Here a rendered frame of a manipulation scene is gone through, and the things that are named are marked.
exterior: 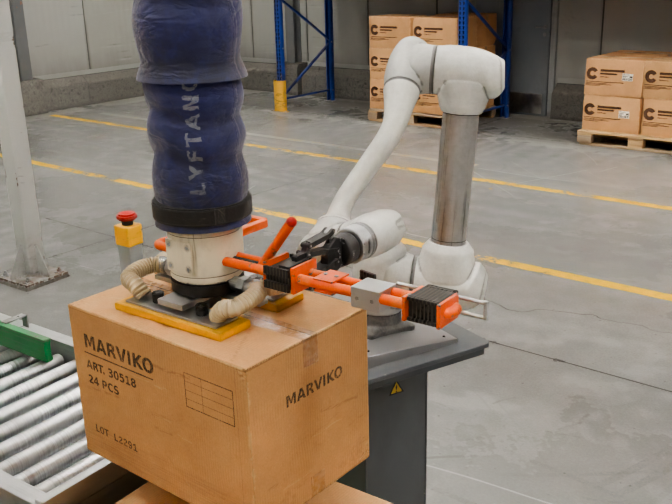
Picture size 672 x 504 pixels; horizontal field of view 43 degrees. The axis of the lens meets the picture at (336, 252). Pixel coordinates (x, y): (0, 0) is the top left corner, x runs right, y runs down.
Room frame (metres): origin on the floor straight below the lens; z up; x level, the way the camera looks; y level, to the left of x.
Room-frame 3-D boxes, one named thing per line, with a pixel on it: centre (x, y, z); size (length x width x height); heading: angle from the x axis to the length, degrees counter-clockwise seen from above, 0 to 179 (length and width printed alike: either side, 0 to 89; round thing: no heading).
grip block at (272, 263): (1.73, 0.10, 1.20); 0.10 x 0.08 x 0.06; 143
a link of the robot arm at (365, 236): (1.92, -0.04, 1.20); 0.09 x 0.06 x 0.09; 54
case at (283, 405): (1.88, 0.29, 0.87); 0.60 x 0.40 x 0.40; 51
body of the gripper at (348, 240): (1.86, 0.00, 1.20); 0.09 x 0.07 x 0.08; 144
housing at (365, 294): (1.61, -0.07, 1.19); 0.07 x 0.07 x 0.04; 53
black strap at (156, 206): (1.89, 0.30, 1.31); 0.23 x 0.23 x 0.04
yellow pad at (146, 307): (1.81, 0.36, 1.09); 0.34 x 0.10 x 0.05; 53
